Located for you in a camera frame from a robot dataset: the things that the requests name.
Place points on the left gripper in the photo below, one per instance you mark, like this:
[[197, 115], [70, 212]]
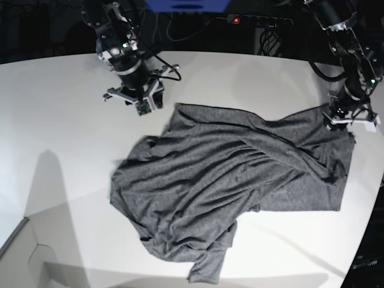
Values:
[[343, 110]]

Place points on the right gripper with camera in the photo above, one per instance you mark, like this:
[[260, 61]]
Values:
[[149, 97]]

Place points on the grey t-shirt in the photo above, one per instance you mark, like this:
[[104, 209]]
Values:
[[184, 189]]

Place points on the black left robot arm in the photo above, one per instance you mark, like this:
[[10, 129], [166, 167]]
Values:
[[359, 49]]

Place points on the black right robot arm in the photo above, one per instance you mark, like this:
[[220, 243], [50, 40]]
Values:
[[140, 70]]

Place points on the blue box at top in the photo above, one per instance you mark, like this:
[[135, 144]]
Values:
[[167, 6]]

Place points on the white cardboard box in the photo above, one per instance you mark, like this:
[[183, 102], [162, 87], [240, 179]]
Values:
[[25, 262]]

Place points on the white power strip red switch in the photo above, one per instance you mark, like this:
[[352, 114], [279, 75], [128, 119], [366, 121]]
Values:
[[259, 21]]

